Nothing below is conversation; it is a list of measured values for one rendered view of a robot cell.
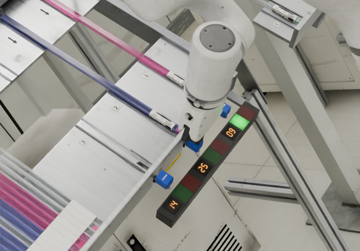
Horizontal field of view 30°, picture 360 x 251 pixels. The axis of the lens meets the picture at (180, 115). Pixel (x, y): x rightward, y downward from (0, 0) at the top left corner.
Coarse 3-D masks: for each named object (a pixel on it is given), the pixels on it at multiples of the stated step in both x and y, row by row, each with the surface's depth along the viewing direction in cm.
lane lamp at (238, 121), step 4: (236, 116) 149; (240, 116) 149; (232, 120) 148; (236, 120) 148; (240, 120) 148; (244, 120) 148; (236, 124) 147; (240, 124) 148; (244, 124) 148; (240, 128) 147
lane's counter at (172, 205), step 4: (168, 200) 136; (172, 200) 136; (176, 200) 136; (164, 204) 135; (168, 204) 135; (172, 204) 136; (176, 204) 136; (180, 204) 136; (164, 208) 135; (168, 208) 135; (172, 208) 135; (176, 208) 135; (180, 208) 135; (172, 212) 135; (176, 212) 135
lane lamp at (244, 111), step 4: (240, 108) 150; (244, 108) 150; (248, 108) 150; (240, 112) 149; (244, 112) 149; (248, 112) 150; (252, 112) 150; (244, 116) 149; (248, 116) 149; (252, 116) 149; (248, 120) 148
